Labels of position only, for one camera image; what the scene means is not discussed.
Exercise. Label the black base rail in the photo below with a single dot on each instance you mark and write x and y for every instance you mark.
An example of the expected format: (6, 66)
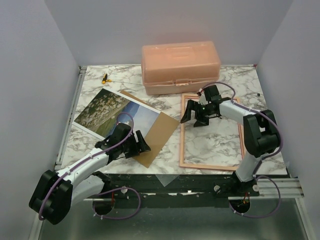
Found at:
(185, 191)

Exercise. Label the yellow black screwdriver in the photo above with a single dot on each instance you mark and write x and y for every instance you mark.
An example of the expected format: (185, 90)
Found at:
(106, 79)

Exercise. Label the brown cardboard backing board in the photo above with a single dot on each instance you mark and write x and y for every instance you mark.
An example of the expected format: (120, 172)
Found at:
(158, 135)

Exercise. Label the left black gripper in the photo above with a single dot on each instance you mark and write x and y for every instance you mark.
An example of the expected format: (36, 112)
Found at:
(143, 146)

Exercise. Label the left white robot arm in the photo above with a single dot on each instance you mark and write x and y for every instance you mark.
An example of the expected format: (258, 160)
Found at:
(57, 191)

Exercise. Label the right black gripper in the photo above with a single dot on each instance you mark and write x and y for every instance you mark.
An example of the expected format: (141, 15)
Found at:
(191, 105)

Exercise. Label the pink translucent plastic toolbox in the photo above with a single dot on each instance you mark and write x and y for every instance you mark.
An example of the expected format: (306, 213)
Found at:
(179, 67)

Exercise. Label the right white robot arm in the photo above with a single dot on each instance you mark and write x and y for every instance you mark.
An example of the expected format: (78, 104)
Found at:
(261, 135)

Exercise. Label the pink wooden picture frame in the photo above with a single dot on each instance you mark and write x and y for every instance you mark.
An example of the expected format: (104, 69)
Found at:
(216, 147)

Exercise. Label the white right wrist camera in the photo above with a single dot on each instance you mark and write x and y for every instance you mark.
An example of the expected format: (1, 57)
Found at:
(202, 99)

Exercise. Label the landscape photo print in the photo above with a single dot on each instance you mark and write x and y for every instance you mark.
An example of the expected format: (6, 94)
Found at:
(100, 117)

